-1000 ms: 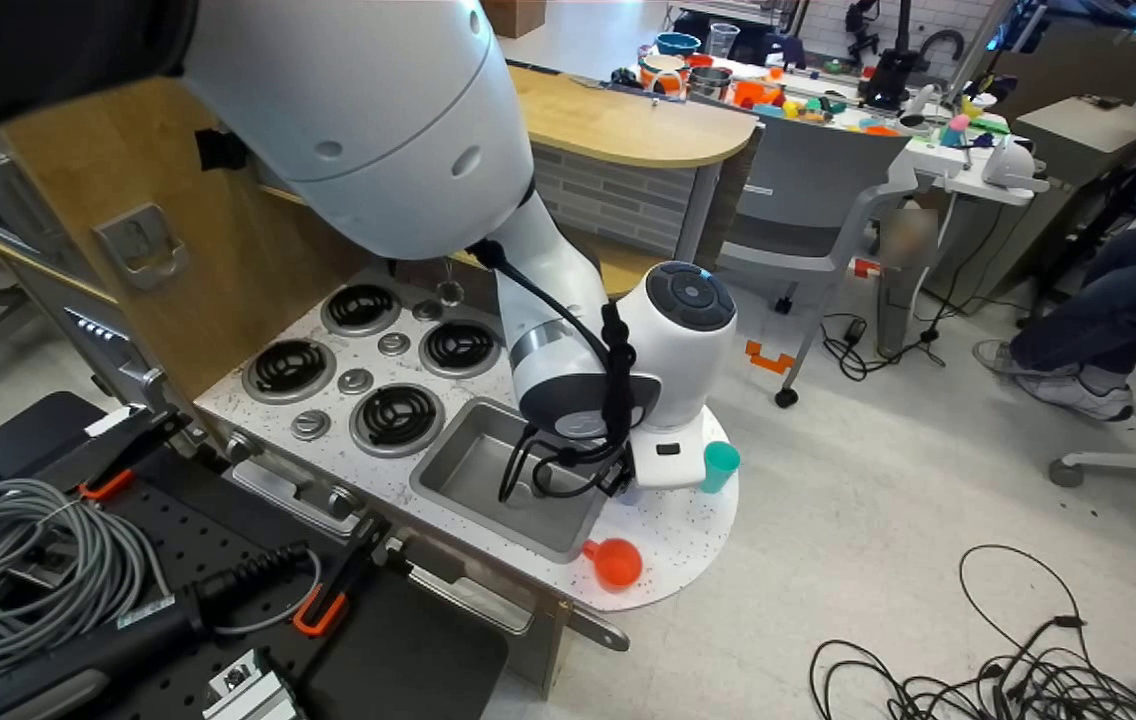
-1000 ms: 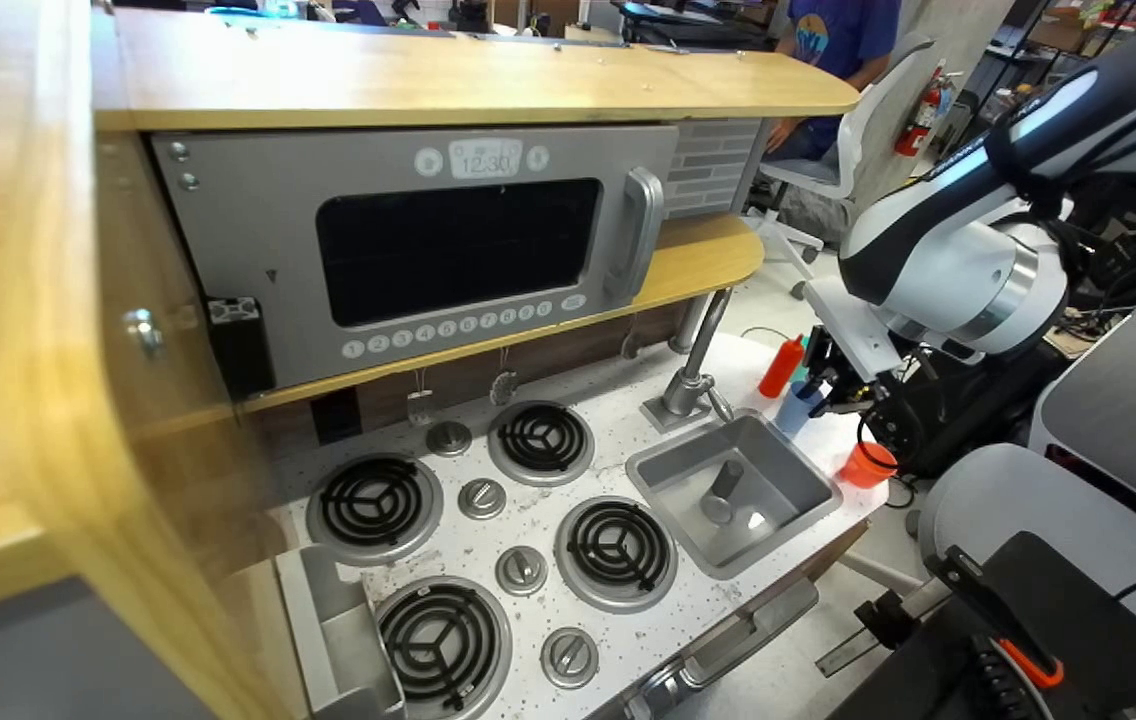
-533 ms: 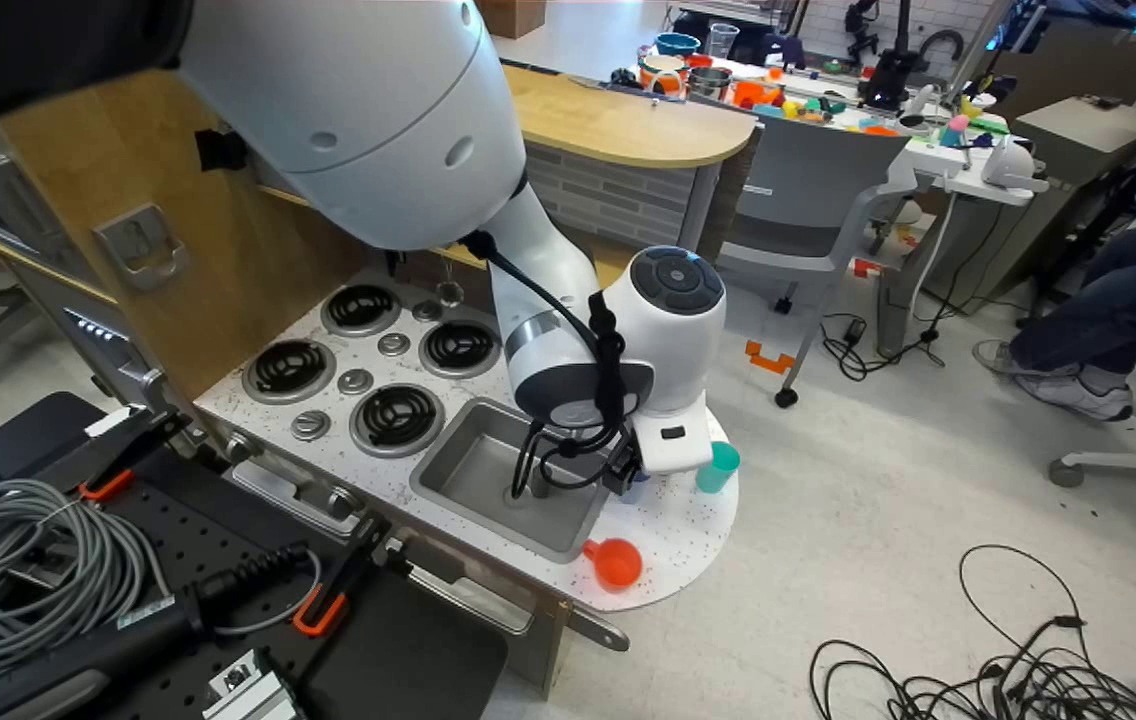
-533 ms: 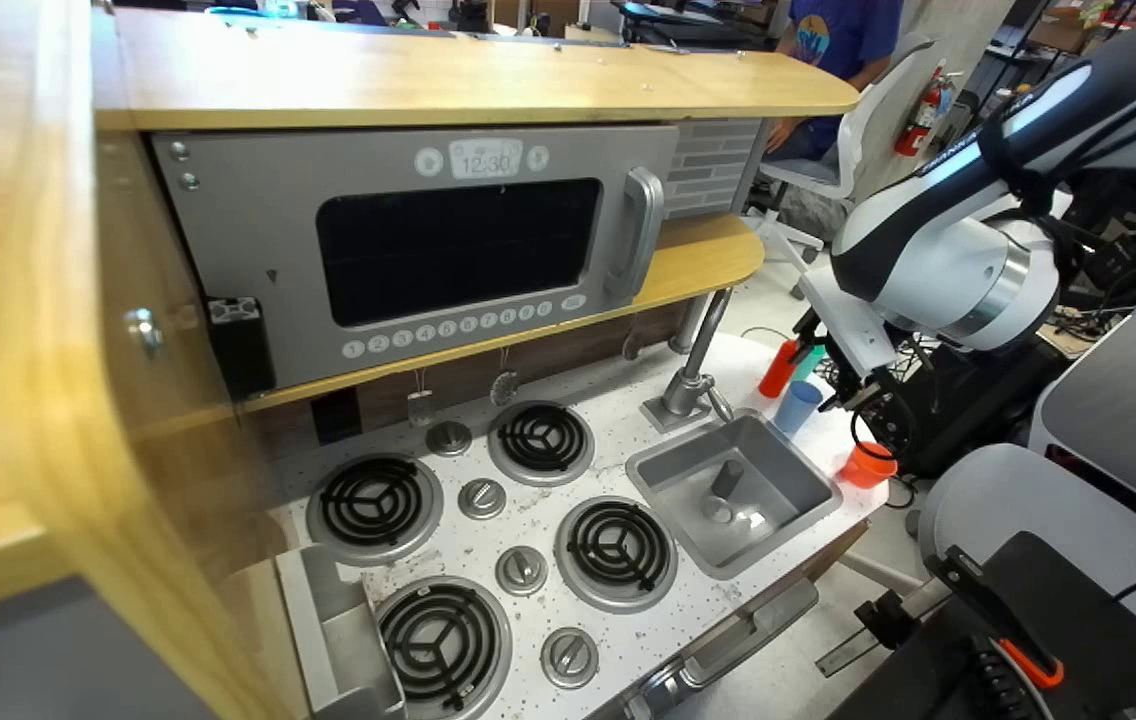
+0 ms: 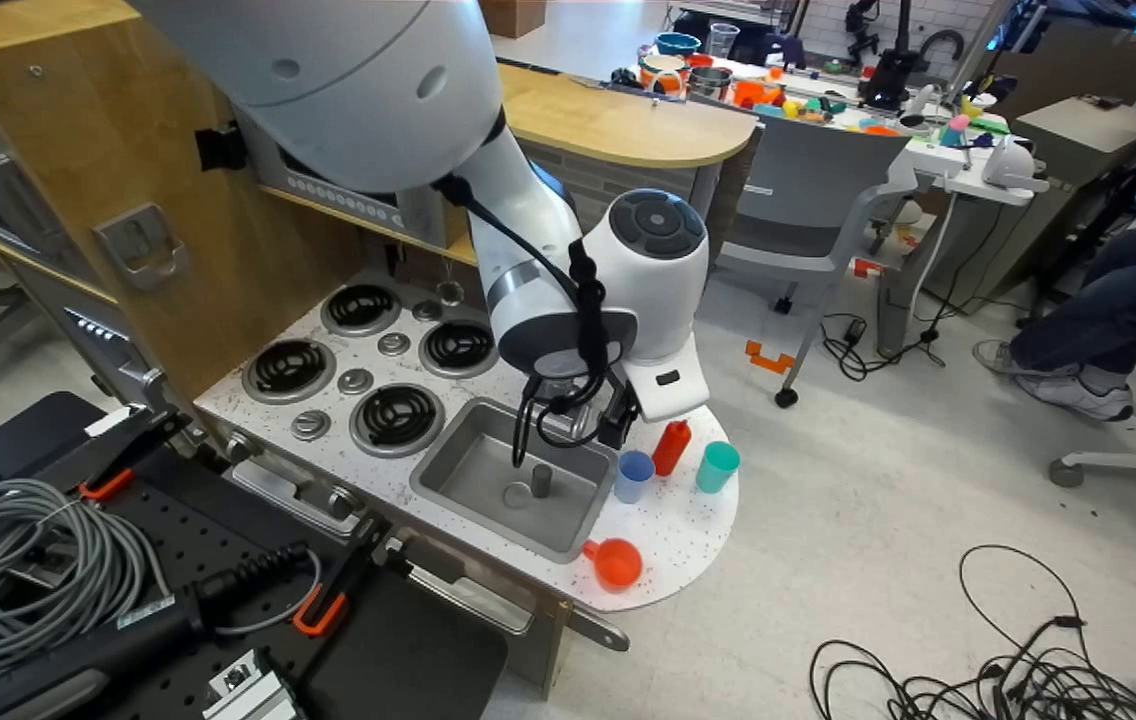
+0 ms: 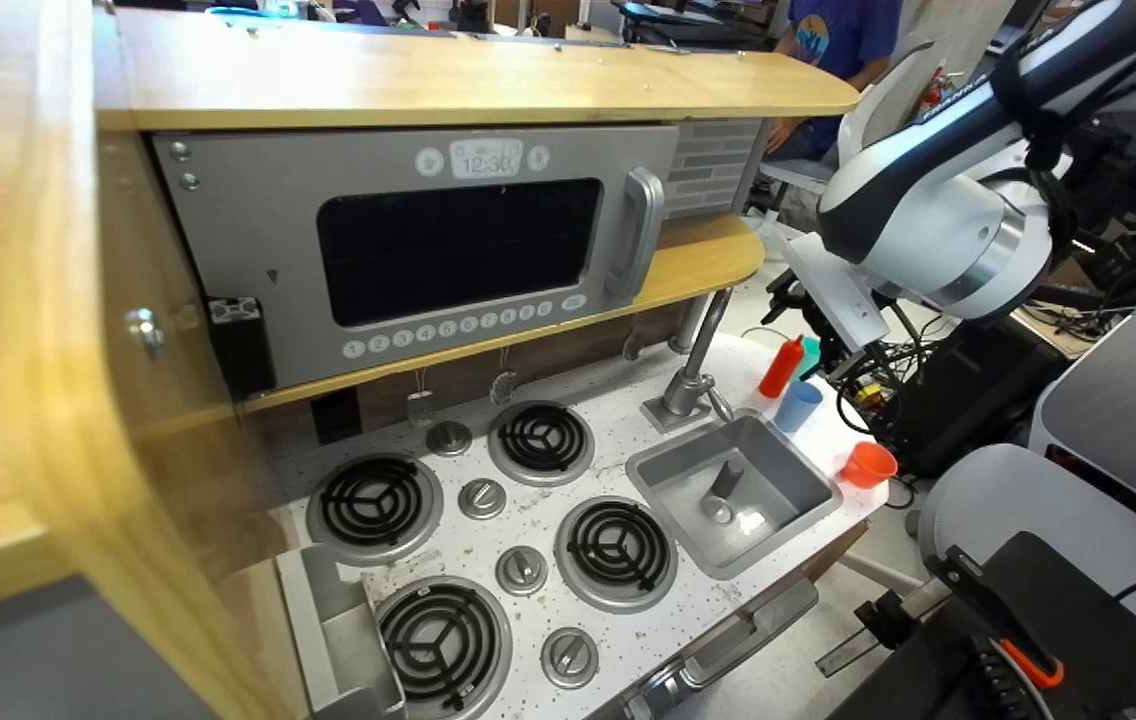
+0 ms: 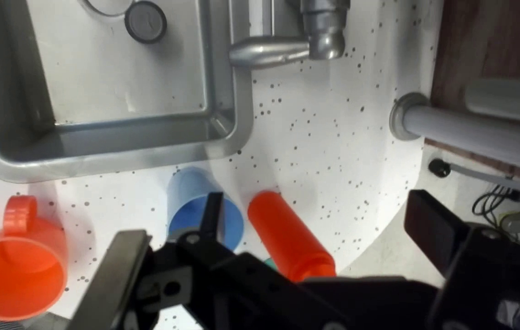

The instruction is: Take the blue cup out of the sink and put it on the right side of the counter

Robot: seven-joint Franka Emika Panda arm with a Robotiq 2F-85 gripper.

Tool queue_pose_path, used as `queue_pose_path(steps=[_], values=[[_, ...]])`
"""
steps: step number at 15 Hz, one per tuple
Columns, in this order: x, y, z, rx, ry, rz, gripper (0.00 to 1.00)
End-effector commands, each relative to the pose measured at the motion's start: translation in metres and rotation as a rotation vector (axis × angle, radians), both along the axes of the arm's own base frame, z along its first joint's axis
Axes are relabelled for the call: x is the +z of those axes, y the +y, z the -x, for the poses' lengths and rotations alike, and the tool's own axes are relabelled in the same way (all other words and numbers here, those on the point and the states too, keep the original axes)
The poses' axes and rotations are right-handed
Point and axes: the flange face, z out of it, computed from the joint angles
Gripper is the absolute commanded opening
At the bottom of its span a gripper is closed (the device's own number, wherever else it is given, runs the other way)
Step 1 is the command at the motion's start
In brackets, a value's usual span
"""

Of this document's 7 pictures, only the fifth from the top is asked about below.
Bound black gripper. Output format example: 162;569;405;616
588;377;650;461

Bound blue plastic cup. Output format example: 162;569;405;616
614;449;661;507

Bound teal plastic cup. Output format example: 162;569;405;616
694;441;746;494

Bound grey toy sink basin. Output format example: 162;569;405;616
409;395;623;564

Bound red squeeze bottle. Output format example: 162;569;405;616
650;414;695;478

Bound orange measuring scoop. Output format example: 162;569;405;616
582;536;650;597

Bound orange floor piece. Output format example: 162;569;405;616
746;338;800;377

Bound black toy stove burner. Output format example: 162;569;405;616
242;336;342;408
349;381;450;461
417;314;506;381

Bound grey chair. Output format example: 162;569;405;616
712;114;965;410

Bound grey toy microwave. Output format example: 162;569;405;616
246;143;481;257

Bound black perforated base board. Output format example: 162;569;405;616
0;391;514;720

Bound orange black bar clamp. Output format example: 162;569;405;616
290;515;392;638
75;410;191;507

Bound white table with toys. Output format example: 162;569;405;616
614;22;1039;363

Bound cardboard box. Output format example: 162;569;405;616
481;0;547;38

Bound grey white sneaker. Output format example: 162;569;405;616
967;336;1136;430

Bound white rounded toy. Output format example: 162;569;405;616
979;135;1039;190

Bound small black panel clamp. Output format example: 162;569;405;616
191;124;253;177

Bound person's leg in jeans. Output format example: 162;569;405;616
1008;216;1136;377

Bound office chair base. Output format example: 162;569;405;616
1046;445;1136;605

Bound grey outlet plate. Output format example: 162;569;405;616
94;199;190;293

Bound wooden toy kitchen unit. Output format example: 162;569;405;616
0;0;760;694

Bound silver metal bracket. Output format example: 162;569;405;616
201;648;299;720

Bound tangled black floor cables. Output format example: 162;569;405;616
803;538;1136;720

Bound coiled grey cable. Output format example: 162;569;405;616
0;474;182;685

